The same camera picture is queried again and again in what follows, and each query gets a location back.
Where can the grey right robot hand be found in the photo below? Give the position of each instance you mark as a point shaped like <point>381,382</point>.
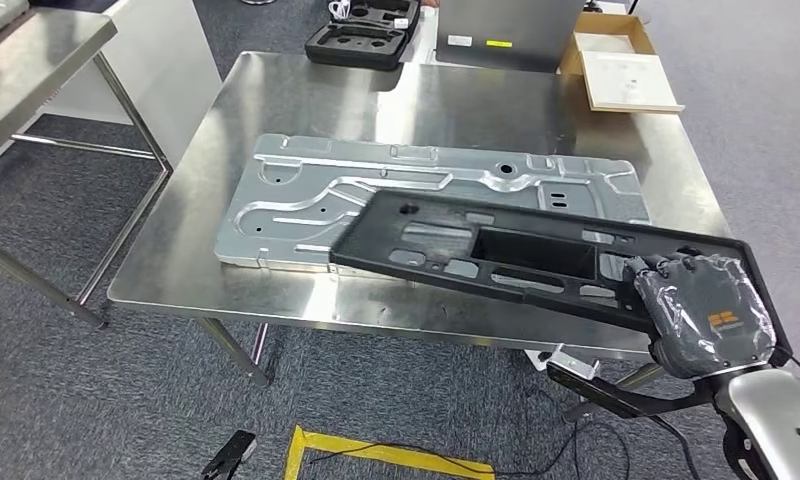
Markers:
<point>705,318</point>

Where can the black slotted plastic panel part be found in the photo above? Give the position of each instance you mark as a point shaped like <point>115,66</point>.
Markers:
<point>367,232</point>

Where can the stainless steel workbench table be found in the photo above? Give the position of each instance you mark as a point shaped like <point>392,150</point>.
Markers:
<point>175,278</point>

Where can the flat white box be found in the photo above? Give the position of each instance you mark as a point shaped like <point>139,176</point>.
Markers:
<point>628,79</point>

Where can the stamped sheet metal panel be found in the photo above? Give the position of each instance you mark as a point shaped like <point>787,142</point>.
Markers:
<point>294,192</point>

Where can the black foam-lined case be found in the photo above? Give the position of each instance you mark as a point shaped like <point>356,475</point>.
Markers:
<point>347,50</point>

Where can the white cabinet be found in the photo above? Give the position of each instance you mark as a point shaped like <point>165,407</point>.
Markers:
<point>175,66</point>

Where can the stainless steel side table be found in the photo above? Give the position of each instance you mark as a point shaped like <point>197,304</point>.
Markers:
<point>29,73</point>

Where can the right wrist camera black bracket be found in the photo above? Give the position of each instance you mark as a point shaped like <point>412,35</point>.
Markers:
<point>605,397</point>

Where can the wrist camera black bracket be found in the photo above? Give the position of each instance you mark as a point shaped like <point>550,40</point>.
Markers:
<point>231,450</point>
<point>605,397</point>

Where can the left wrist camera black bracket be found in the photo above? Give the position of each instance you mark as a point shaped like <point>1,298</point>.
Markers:
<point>231,450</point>

